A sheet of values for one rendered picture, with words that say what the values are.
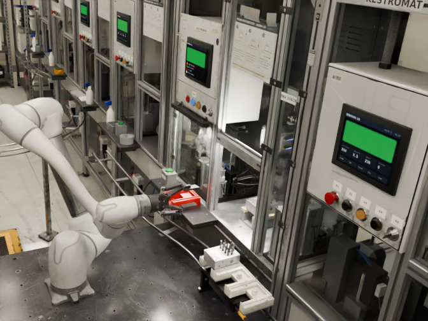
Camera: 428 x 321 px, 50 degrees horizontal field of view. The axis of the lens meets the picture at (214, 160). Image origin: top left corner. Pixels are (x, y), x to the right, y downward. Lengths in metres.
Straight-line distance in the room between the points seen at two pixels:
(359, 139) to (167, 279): 1.21
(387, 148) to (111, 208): 1.05
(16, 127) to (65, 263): 0.59
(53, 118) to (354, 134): 1.28
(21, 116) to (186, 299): 1.05
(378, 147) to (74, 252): 1.29
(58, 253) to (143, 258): 0.51
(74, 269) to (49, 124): 0.62
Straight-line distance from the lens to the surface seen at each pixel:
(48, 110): 2.10
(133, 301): 2.13
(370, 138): 1.40
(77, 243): 2.04
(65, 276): 2.08
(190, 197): 2.35
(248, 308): 1.83
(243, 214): 2.27
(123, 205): 1.85
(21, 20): 7.44
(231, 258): 2.00
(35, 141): 1.96
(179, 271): 2.30
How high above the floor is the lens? 2.05
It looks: 23 degrees down
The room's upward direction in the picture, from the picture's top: 5 degrees clockwise
